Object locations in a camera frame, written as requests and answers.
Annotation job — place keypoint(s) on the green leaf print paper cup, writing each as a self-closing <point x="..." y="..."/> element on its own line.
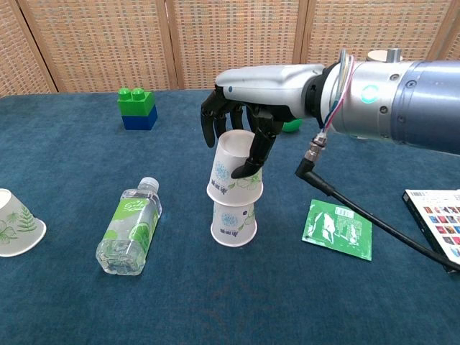
<point x="18" y="230"/>

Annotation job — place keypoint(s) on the clear green label water bottle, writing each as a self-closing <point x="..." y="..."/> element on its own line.
<point x="129" y="230"/>

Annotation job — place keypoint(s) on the green toy building brick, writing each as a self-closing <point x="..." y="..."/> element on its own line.
<point x="136" y="104"/>

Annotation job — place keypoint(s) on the white picture grid card box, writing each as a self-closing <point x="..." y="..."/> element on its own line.
<point x="438" y="219"/>

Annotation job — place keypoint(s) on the woven rattan folding screen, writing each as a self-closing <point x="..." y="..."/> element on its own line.
<point x="108" y="43"/>

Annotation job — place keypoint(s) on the blue toy building brick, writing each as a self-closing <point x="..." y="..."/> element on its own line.
<point x="138" y="122"/>

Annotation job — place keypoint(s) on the green ball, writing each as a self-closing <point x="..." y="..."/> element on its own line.
<point x="293" y="126"/>

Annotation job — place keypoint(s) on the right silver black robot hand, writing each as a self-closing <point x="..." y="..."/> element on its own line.
<point x="258" y="86"/>

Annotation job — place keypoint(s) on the blue flower print paper cup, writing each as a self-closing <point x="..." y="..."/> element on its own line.
<point x="230" y="158"/>
<point x="233" y="226"/>

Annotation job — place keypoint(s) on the green white sachet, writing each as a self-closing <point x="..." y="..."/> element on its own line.
<point x="338" y="230"/>

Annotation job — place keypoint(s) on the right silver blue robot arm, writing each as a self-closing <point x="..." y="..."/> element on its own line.
<point x="413" y="100"/>

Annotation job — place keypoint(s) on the blue carpet table mat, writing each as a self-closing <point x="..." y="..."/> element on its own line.
<point x="179" y="305"/>

